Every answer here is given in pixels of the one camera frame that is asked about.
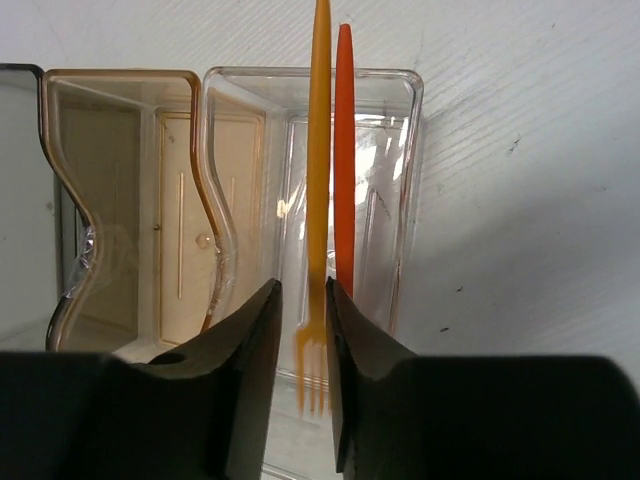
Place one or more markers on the yellow plastic fork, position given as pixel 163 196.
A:
pixel 310 339

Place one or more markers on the clear plastic container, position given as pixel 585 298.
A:
pixel 252 167

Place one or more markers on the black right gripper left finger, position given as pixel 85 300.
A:
pixel 198 411

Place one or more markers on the orange plastic fork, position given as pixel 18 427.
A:
pixel 344 160

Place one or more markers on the smoky grey plastic container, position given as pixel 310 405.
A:
pixel 29 241

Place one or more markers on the amber plastic container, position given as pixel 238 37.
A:
pixel 155 258

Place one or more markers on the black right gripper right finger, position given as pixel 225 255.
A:
pixel 399 415

